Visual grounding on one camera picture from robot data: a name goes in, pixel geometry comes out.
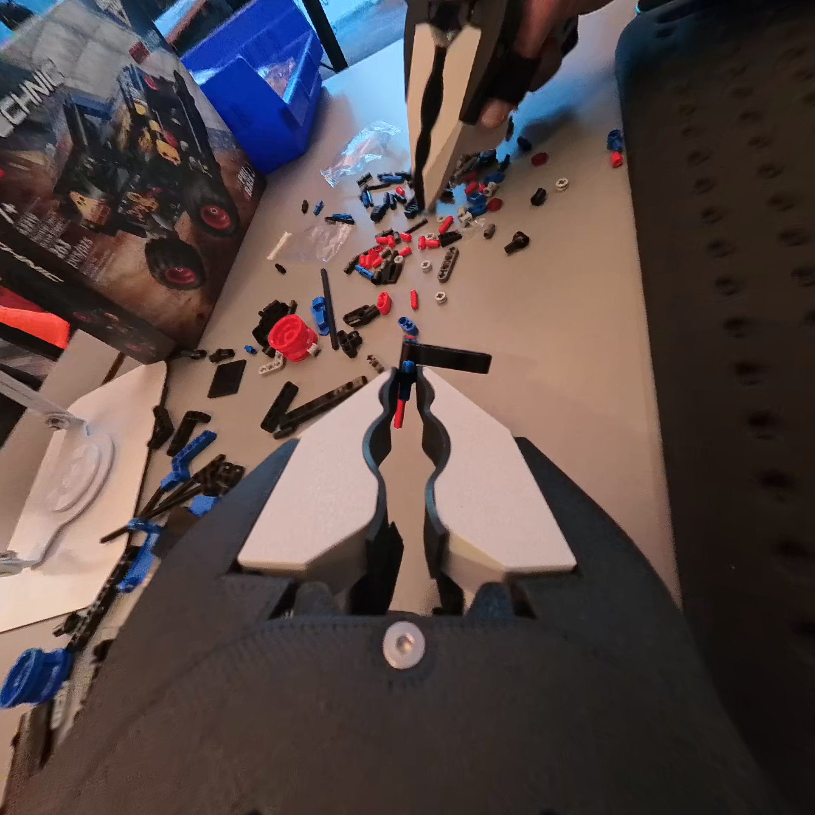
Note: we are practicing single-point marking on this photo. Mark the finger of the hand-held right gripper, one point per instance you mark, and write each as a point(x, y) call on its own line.
point(420, 83)
point(461, 89)

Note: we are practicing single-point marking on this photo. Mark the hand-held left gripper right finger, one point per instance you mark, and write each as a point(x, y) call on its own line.
point(503, 509)

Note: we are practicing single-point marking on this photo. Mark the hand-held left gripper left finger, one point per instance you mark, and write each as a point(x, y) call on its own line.
point(305, 509)

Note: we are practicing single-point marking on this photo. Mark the short black beam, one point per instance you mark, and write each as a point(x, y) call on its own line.
point(452, 360)
point(280, 404)

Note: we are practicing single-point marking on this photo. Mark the pile of small mixed bricks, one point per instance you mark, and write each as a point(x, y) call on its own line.
point(382, 242)

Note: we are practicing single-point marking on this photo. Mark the grey desk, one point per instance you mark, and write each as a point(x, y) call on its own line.
point(541, 350)

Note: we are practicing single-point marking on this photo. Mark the person's right hand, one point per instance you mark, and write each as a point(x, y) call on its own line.
point(554, 38)

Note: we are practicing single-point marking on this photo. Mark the black perforated connector brick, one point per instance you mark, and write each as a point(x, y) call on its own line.
point(223, 476)

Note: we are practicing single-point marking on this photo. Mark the clear plastic bag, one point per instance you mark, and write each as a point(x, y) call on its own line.
point(363, 153)
point(325, 242)

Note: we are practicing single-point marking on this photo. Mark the long black beam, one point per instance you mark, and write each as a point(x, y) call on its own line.
point(318, 404)

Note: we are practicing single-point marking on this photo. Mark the blue angled beam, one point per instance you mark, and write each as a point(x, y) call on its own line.
point(188, 455)

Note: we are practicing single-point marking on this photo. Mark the thin black axle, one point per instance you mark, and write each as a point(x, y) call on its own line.
point(172, 503)

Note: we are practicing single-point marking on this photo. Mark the black angled beam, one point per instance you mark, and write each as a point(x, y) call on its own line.
point(188, 430)

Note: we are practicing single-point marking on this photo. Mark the small grey angled beam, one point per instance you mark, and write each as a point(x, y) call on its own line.
point(270, 364)

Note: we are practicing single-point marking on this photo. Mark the black flat panel tile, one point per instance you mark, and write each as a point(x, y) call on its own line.
point(227, 377)

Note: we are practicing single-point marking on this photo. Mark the blue plastic bin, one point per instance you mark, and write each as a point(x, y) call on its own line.
point(267, 95)

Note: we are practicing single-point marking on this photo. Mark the blue and black brick assembly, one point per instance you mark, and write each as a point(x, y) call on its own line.
point(143, 547)

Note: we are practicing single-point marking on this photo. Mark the black bent connector beam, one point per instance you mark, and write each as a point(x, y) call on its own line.
point(160, 426)

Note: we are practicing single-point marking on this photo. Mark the red wheel hub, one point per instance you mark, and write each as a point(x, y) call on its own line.
point(291, 337)

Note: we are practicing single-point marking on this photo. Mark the dark grey thin beam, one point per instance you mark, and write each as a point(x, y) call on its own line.
point(449, 264)

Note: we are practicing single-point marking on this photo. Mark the blue curved brick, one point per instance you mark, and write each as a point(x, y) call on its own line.
point(318, 312)

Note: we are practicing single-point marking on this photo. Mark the white book stand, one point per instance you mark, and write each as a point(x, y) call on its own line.
point(114, 446)

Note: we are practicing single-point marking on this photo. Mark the long black axle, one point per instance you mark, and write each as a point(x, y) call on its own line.
point(330, 309)

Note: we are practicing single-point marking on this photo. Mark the small blue connector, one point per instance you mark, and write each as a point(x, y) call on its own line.
point(407, 325)

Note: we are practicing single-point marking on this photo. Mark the red connector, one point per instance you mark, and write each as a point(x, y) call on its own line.
point(383, 302)

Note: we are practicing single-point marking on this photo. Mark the black straight beam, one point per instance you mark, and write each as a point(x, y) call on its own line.
point(95, 605)

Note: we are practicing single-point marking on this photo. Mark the black perforated panel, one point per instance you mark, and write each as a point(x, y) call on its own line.
point(732, 382)

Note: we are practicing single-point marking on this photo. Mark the toy truck set box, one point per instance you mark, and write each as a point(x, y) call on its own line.
point(127, 191)

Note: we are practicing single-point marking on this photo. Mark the blue wheel hub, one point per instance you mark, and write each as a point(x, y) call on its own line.
point(32, 678)

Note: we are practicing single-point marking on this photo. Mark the orange plastic object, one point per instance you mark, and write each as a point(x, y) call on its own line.
point(32, 321)

